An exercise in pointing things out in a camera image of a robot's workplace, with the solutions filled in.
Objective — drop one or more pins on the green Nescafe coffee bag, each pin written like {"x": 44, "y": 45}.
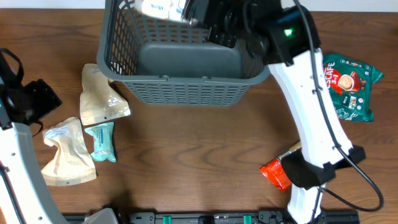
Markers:
{"x": 350, "y": 83}

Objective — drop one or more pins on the red spaghetti pasta packet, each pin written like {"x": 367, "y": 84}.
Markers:
{"x": 274, "y": 172}

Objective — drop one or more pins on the white tissue pack box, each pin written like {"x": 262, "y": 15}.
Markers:
{"x": 169, "y": 10}

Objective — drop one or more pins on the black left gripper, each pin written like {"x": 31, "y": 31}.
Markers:
{"x": 48, "y": 99}

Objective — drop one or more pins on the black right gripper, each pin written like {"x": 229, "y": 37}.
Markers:
{"x": 222, "y": 35}

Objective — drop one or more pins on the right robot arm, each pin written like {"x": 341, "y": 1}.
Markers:
{"x": 287, "y": 41}

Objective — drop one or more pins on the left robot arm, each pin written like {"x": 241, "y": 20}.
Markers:
{"x": 25, "y": 197}

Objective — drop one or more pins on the dark grey plastic basket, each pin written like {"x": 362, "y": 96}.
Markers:
{"x": 171, "y": 63}

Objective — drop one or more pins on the beige paper pouch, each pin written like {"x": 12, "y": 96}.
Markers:
{"x": 72, "y": 164}
{"x": 99, "y": 102}

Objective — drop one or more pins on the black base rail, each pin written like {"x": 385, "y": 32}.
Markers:
{"x": 260, "y": 217}

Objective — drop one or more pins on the teal wet wipes pack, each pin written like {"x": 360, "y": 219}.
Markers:
{"x": 102, "y": 141}

